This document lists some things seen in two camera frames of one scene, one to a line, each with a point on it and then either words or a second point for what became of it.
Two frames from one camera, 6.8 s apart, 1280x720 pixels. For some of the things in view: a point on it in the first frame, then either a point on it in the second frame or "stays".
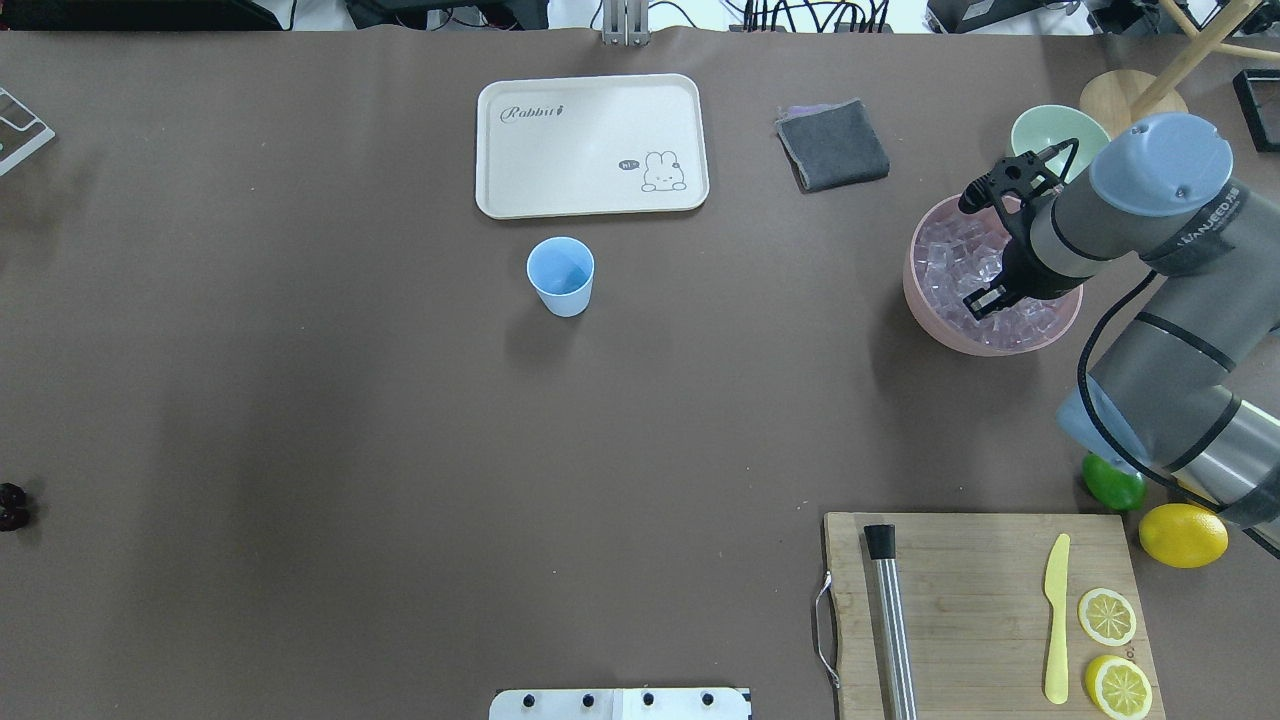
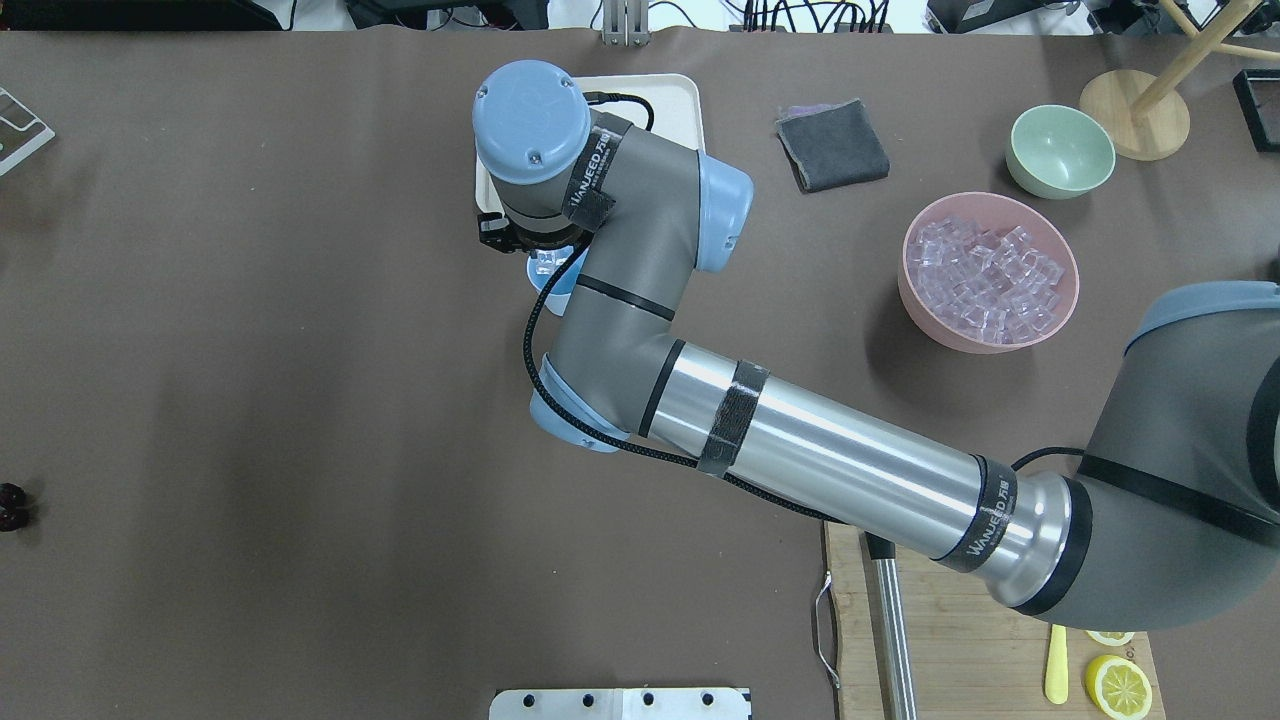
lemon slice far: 1118,688 stays
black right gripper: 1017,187 → 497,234
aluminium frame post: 626,23 stays
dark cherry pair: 14,510 stays
